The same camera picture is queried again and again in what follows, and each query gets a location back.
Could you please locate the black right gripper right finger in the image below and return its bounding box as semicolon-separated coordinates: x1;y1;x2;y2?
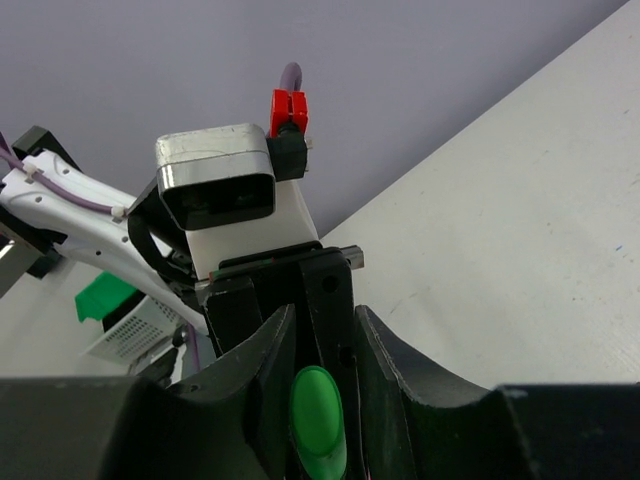
355;306;639;479

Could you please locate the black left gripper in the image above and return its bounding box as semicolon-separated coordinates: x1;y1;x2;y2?
127;179;358;400

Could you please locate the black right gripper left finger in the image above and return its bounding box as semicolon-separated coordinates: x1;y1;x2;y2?
1;306;296;479

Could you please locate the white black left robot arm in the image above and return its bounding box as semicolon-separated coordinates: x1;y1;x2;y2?
1;123;317;331

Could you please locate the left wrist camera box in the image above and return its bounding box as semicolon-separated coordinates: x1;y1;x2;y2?
155;123;318;280

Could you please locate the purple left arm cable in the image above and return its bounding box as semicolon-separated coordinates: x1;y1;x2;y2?
0;61;305;371

